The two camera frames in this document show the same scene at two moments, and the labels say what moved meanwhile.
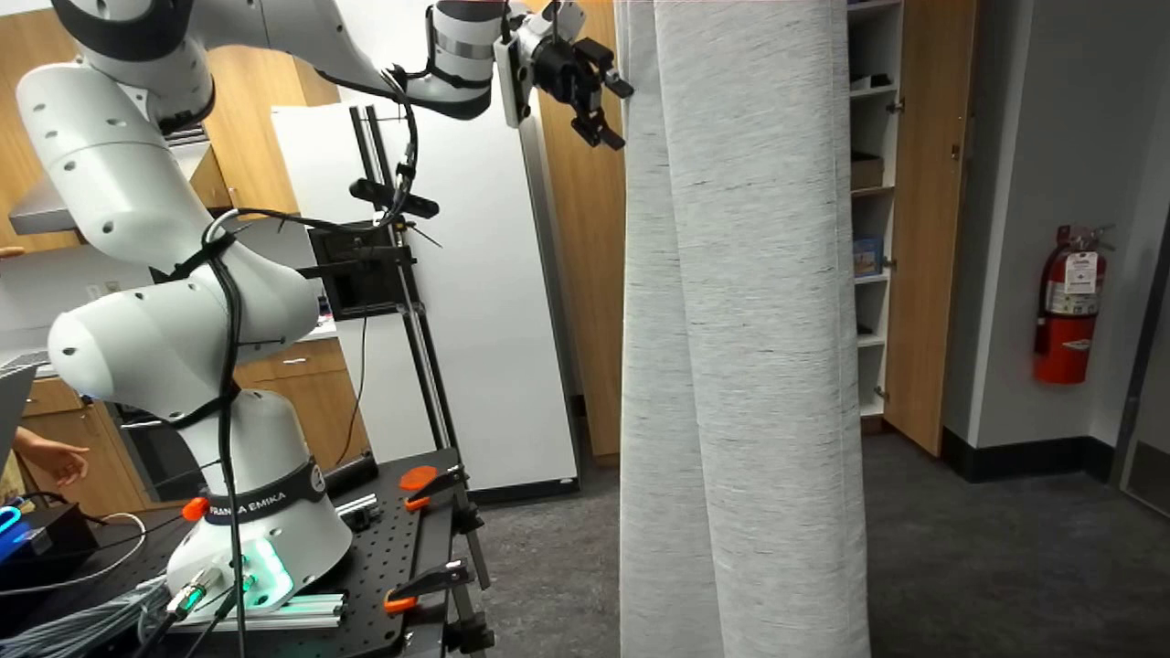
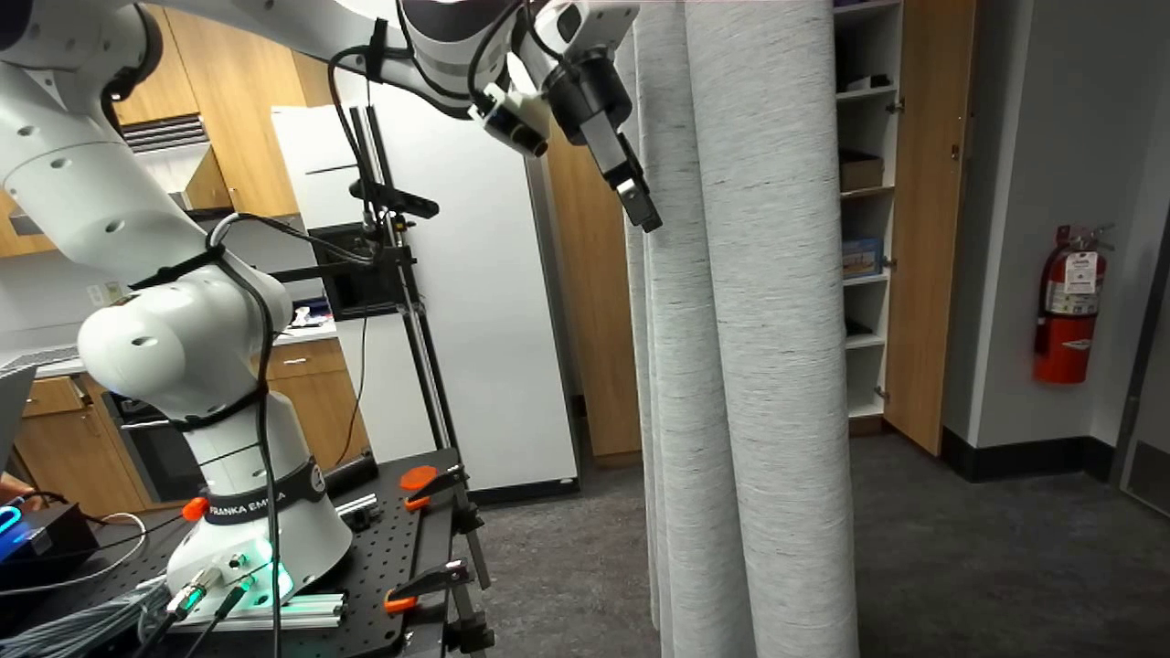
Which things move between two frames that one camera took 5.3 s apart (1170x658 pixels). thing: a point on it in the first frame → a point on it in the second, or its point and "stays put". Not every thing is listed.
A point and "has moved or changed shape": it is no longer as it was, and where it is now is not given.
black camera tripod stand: (366, 270) stays put
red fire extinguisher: (1070, 306) stays put
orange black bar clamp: (423, 482) stays put
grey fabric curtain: (740, 383) has moved or changed shape
